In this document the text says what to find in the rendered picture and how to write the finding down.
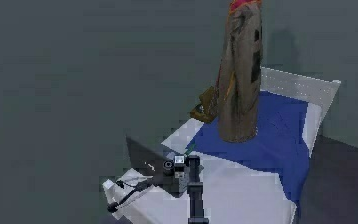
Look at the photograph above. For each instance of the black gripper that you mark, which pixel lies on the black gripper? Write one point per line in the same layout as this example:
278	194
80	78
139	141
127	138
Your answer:
168	166

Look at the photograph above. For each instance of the white bed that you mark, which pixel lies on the white bed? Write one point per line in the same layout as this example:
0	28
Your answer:
240	193

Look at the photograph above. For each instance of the small brown box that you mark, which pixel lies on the small brown box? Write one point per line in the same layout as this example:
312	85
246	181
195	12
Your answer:
207	106

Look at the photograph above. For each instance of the small green object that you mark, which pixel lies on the small green object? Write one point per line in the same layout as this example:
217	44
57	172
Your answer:
190	149

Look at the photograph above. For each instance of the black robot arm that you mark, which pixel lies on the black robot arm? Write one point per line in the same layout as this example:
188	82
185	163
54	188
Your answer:
195	193

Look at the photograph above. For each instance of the tall brown cloth bag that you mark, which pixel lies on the tall brown cloth bag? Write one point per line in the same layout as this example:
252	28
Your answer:
240	86

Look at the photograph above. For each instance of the blue blanket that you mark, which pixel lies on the blue blanket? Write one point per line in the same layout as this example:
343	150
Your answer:
273	136

